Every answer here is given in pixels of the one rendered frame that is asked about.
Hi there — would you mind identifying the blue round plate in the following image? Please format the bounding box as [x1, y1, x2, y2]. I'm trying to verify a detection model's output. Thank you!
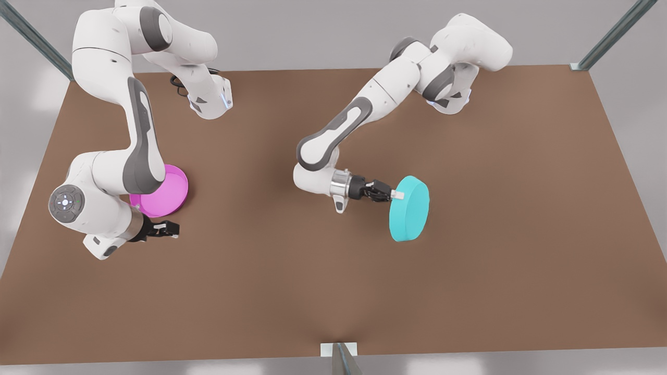
[389, 176, 430, 242]

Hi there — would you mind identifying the pink round plate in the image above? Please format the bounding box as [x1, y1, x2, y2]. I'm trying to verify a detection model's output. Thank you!
[129, 164, 189, 218]

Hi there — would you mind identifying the black cable loop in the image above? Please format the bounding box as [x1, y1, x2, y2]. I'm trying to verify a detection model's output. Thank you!
[170, 68, 222, 98]

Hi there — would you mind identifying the silver frame post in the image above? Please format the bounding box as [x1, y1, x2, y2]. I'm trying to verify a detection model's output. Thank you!
[0, 0, 74, 81]
[320, 342, 363, 375]
[570, 0, 659, 71]

